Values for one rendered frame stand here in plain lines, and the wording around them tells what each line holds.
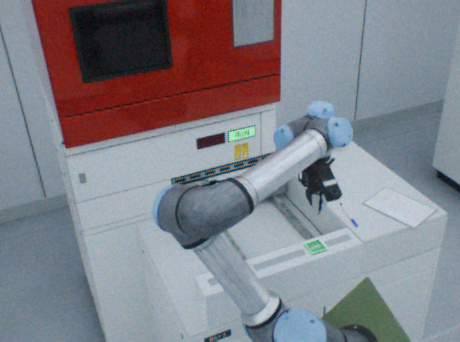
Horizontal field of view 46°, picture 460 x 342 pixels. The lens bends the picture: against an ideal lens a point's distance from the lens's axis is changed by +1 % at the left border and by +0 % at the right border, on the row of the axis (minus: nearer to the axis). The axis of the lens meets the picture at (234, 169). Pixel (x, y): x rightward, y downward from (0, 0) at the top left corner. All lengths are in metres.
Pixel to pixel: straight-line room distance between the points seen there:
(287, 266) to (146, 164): 0.68
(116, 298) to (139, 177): 0.58
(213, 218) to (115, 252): 1.12
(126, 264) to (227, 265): 1.01
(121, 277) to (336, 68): 2.48
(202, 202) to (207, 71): 0.84
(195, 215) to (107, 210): 0.98
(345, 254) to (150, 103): 0.82
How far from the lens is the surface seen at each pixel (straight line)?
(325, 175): 1.58
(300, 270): 1.75
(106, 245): 2.21
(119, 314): 2.46
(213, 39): 1.89
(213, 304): 1.67
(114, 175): 2.04
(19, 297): 3.25
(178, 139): 2.05
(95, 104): 1.85
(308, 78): 4.07
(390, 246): 1.93
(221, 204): 1.16
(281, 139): 1.45
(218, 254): 1.31
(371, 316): 1.53
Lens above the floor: 2.11
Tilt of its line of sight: 32 degrees down
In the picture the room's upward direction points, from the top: 2 degrees counter-clockwise
